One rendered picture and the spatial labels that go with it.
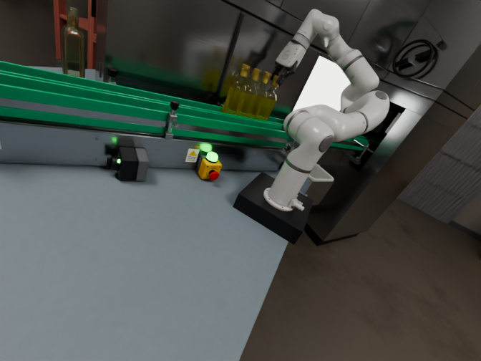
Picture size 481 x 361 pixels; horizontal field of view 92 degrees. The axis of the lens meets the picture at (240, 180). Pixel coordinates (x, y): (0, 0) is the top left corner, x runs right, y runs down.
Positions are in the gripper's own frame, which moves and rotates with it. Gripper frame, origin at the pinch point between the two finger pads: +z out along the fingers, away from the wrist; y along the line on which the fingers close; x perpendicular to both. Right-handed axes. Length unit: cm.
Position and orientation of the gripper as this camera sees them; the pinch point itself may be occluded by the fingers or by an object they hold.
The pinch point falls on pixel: (277, 78)
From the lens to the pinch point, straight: 114.6
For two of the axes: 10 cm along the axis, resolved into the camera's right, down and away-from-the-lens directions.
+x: 7.1, 2.1, 6.7
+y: 4.4, 6.1, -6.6
